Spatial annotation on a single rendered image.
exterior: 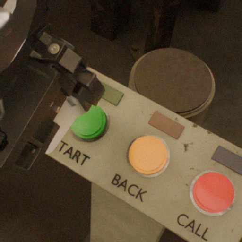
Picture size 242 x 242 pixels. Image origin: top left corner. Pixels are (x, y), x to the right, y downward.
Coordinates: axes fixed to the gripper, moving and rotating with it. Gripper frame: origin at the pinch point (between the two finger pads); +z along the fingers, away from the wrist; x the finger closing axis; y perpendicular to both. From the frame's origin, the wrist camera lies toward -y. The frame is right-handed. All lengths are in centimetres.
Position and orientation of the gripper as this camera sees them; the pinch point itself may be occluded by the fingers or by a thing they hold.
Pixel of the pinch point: (71, 96)
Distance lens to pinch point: 38.9
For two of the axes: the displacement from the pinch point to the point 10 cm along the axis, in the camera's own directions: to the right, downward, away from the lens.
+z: 1.9, 2.2, 9.6
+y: -5.0, 8.6, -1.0
